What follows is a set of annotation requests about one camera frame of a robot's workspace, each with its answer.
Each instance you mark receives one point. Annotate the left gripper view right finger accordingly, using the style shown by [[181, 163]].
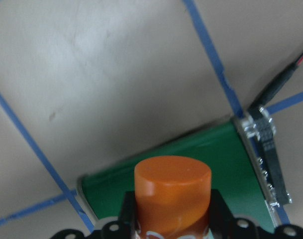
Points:
[[224, 225]]

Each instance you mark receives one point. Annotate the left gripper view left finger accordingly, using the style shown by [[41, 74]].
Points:
[[124, 227]]

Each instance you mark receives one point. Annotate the orange cylinder with 4680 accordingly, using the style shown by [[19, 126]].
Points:
[[172, 196]]

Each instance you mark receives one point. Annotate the green conveyor belt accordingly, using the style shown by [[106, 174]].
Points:
[[220, 147]]

